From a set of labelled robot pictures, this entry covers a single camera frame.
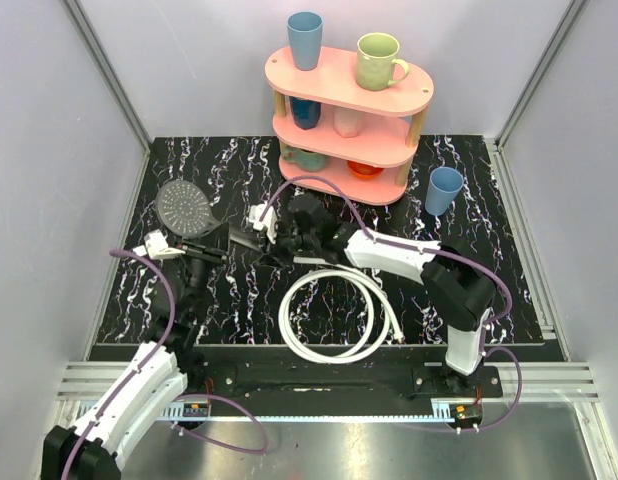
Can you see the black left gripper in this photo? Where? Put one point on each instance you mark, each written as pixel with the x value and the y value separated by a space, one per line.
pixel 203 252

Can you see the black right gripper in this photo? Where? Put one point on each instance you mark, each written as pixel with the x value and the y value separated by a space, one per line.
pixel 276 256

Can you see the grey shower head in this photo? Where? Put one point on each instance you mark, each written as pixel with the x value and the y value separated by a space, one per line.
pixel 184 210

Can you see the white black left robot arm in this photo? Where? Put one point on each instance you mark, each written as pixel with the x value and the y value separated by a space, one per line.
pixel 165 365

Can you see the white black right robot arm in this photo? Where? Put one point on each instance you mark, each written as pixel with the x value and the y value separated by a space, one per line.
pixel 459 289

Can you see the teal ceramic mug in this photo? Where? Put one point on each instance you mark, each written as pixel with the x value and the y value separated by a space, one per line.
pixel 304 159

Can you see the orange bowl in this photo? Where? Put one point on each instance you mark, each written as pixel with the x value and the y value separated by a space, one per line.
pixel 364 171

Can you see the pink three-tier shelf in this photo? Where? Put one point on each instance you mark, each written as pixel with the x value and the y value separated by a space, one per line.
pixel 334 135

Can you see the dark blue cup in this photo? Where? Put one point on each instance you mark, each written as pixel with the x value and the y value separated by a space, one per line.
pixel 306 113

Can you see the pink faceted cup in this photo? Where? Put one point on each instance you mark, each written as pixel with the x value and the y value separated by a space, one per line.
pixel 347 122

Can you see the blue cup on table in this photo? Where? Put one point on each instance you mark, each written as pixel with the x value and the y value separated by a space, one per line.
pixel 444 185

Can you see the green mug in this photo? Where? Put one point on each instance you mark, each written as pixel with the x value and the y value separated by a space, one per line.
pixel 378 66

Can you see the blue cup on shelf top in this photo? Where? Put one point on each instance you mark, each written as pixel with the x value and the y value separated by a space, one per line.
pixel 305 39

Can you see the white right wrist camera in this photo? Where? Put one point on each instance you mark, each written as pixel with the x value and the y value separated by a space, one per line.
pixel 263 219

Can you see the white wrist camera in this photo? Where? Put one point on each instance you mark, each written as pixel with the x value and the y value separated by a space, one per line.
pixel 155 247
pixel 263 219

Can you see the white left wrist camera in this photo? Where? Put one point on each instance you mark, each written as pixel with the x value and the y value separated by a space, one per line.
pixel 155 247

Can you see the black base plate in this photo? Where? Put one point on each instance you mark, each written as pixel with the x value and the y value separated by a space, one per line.
pixel 271 381

